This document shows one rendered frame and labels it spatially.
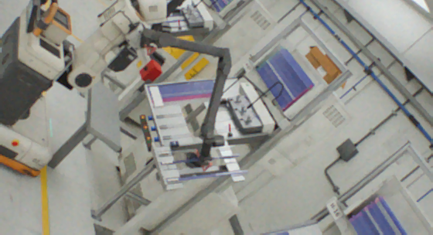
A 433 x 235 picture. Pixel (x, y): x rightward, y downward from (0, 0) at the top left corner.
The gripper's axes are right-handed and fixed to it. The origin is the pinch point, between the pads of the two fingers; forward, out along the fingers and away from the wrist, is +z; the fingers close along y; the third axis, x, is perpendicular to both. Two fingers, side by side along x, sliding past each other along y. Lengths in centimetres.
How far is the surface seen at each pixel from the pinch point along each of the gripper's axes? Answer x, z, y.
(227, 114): -34, 4, 48
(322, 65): -112, -24, 67
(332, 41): -223, 36, 201
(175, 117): 2, 7, 52
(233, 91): -46, 4, 73
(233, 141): -28.2, 3.9, 21.6
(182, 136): 3.1, 6.5, 32.1
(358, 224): -59, -23, -75
